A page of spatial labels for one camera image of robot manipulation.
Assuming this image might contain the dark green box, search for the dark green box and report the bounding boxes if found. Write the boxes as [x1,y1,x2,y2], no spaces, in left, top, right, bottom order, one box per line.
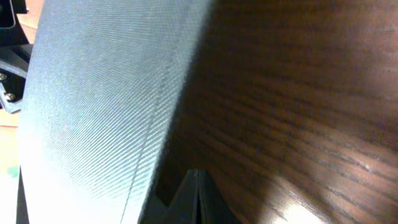
[19,0,213,224]

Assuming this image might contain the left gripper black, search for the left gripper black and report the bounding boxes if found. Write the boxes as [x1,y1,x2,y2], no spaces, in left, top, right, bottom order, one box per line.
[1,0,33,114]

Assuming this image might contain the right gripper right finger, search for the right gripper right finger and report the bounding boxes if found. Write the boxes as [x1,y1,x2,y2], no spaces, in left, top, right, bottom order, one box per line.
[197,170,241,224]

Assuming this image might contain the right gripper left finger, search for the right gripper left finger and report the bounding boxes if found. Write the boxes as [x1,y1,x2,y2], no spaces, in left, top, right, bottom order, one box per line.
[140,169,199,224]

